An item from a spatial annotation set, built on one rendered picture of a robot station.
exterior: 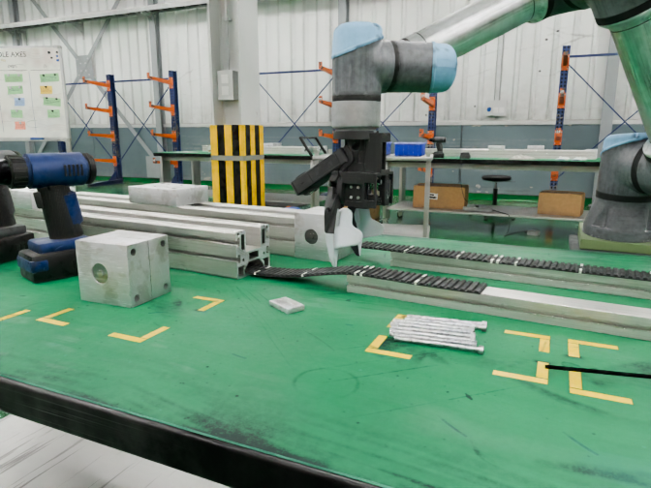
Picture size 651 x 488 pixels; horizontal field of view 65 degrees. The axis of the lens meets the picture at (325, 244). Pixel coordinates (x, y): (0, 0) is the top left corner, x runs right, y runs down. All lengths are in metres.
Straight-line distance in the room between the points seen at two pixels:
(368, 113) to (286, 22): 9.00
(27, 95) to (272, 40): 4.68
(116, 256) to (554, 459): 0.61
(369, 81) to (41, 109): 5.91
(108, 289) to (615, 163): 1.03
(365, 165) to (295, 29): 8.89
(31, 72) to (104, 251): 5.84
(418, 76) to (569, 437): 0.54
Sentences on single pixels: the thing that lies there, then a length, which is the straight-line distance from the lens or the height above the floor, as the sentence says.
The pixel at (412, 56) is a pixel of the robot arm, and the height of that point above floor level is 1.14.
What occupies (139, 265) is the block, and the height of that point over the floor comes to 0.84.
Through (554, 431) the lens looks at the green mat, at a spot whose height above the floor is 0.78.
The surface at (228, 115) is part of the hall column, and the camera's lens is 4.42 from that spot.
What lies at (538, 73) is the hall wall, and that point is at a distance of 8.47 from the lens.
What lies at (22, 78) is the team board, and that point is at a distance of 6.66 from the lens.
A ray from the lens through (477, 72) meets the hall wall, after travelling 8.56.
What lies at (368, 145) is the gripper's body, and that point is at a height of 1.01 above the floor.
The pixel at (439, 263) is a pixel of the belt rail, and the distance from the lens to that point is 0.98.
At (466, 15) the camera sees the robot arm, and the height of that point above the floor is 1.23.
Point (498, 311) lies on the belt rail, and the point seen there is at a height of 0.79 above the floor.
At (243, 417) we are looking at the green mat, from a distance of 0.49.
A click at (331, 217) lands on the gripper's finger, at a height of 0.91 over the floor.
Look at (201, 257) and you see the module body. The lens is 0.96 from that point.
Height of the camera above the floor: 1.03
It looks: 12 degrees down
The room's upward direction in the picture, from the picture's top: straight up
